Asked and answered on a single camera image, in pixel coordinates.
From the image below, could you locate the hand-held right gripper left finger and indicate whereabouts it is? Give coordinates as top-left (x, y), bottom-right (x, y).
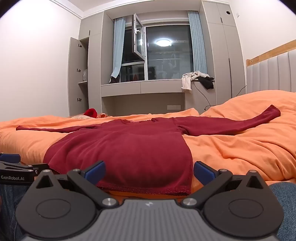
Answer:
top-left (35, 161), bottom-right (119, 209)

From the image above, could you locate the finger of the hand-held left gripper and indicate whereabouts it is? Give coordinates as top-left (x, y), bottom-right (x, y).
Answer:
top-left (0, 162), bottom-right (50, 175)
top-left (0, 153), bottom-right (21, 164)

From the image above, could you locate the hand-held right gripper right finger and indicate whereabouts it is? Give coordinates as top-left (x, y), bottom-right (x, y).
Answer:
top-left (180, 161), bottom-right (264, 208)

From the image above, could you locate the dark red long-sleeve shirt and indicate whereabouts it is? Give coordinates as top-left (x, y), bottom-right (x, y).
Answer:
top-left (16, 105), bottom-right (281, 195)

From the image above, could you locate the person's left leg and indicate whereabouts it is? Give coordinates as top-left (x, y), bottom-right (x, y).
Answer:
top-left (0, 184), bottom-right (31, 241)

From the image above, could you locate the person's leg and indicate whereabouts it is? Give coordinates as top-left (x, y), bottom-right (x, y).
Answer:
top-left (269, 182), bottom-right (296, 241)
top-left (0, 184), bottom-right (31, 241)

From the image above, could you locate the orange duvet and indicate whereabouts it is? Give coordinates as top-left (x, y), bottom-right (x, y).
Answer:
top-left (0, 90), bottom-right (296, 200)

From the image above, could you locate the pale pink quilted blanket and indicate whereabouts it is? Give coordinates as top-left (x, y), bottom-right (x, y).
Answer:
top-left (69, 113), bottom-right (99, 120)

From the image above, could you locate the person's right leg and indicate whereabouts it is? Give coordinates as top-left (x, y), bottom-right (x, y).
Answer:
top-left (269, 182), bottom-right (296, 241)

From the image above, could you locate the black garment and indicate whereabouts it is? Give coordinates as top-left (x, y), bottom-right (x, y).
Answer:
top-left (198, 76), bottom-right (215, 90)

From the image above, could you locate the white garment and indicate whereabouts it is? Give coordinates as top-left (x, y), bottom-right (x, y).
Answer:
top-left (181, 71), bottom-right (210, 91)

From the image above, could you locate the grey window desk unit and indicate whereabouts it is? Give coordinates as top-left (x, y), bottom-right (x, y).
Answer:
top-left (100, 79), bottom-right (216, 116)

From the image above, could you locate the grey wardrobe with open door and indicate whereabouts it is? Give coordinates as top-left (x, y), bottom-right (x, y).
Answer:
top-left (68, 10), bottom-right (115, 117)

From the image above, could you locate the grey closed wardrobe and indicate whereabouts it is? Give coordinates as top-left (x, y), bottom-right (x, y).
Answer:
top-left (201, 0), bottom-right (247, 109)

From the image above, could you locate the window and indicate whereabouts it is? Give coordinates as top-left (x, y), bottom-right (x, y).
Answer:
top-left (120, 13), bottom-right (193, 82)

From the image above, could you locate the grey padded headboard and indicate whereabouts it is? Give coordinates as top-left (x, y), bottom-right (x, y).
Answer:
top-left (245, 39), bottom-right (296, 94)

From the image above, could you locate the light blue curtain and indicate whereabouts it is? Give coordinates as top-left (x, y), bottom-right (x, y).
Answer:
top-left (188, 10), bottom-right (208, 76)
top-left (111, 16), bottom-right (126, 80)

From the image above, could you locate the black wall cable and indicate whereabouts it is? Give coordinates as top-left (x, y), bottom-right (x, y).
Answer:
top-left (191, 77), bottom-right (247, 112)

